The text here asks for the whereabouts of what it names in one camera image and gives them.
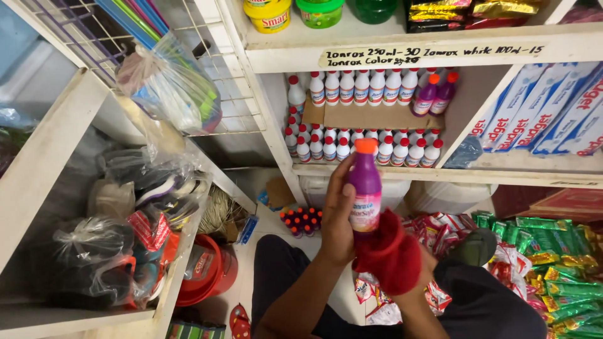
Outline person's right hand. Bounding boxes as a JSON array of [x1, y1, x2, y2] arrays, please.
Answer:
[[393, 247, 439, 299]]

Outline person's left hand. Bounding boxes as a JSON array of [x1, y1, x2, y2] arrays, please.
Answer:
[[320, 153, 358, 268]]

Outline red cloth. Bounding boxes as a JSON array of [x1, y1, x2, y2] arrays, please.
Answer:
[[352, 208, 423, 297]]

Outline purple bottle pink label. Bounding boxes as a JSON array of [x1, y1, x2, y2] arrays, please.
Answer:
[[347, 138, 383, 234]]

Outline cluster of purple floor bottles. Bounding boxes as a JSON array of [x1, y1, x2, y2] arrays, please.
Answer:
[[280, 207, 324, 239]]

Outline white plastic container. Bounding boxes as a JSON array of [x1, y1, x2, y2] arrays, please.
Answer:
[[300, 175, 411, 213]]

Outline heap of red white sachets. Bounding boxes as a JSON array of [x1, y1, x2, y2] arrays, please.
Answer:
[[353, 212, 549, 326]]

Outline olive grey slipper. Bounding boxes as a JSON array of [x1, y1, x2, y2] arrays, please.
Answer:
[[447, 228, 498, 267]]

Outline person's dark trousers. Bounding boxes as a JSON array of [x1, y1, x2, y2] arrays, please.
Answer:
[[251, 234, 549, 339]]

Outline brown cardboard piece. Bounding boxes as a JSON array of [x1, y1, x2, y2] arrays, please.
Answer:
[[265, 176, 297, 211]]

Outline blue white packet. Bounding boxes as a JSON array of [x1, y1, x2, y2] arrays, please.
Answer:
[[237, 215, 259, 246]]

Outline cluster of small white bottles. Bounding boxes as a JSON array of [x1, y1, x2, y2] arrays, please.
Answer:
[[284, 106, 445, 169]]

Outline brown cardboard sheet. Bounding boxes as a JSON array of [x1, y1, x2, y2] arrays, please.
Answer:
[[301, 91, 446, 132]]

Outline bundle of beige twine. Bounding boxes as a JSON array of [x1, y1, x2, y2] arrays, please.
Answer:
[[197, 186, 242, 236]]

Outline dark blue plastic bag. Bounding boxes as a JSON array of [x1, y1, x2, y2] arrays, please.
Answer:
[[442, 136, 484, 170]]

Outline red plastic bucket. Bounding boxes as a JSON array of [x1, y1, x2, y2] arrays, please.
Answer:
[[176, 234, 239, 308]]

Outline red patterned slipper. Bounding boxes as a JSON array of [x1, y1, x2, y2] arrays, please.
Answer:
[[229, 303, 252, 339]]

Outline heap of green sachets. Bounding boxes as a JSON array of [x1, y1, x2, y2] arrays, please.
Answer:
[[471, 210, 603, 339]]

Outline maroon box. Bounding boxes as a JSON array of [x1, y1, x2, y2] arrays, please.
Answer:
[[492, 185, 603, 223]]

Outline row of white bleach bottles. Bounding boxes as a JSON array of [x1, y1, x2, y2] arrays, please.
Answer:
[[287, 67, 438, 116]]

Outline purple bottle orange cap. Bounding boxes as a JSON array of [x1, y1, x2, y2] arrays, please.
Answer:
[[430, 71, 459, 116], [412, 73, 441, 118]]

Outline striped green bag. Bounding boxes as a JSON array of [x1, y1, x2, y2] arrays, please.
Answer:
[[165, 320, 227, 339]]

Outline white wooden shelf unit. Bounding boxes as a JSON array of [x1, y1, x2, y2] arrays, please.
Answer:
[[195, 0, 603, 209]]

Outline clear bag of slippers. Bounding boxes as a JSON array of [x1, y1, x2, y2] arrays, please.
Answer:
[[96, 140, 214, 232]]

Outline red white packet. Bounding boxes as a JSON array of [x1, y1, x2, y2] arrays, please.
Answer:
[[127, 209, 173, 253]]

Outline row of blue white boxes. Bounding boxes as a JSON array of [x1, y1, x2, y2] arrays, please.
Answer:
[[468, 62, 603, 157]]

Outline green plastic tub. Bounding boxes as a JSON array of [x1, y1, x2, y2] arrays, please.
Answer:
[[295, 0, 346, 30]]

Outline clear hanging plastic bag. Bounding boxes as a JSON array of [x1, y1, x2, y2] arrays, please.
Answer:
[[115, 30, 223, 137]]

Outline green plastic bottle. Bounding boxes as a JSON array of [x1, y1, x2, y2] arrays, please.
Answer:
[[346, 0, 399, 25]]

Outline yellow plastic tub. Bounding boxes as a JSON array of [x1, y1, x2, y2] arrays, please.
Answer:
[[242, 0, 293, 34]]

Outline stack of gold black packets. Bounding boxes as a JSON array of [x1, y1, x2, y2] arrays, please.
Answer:
[[407, 0, 548, 34]]

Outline clear bag of dark items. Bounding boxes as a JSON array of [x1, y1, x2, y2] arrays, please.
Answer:
[[28, 216, 143, 310]]

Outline bundle of coloured plastic sticks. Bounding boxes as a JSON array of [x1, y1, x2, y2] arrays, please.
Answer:
[[94, 0, 171, 51]]

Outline white wooden side shelf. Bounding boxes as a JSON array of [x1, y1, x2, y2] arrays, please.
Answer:
[[0, 68, 258, 339]]

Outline white wire grid rack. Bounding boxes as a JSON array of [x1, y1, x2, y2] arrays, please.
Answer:
[[19, 0, 268, 138]]

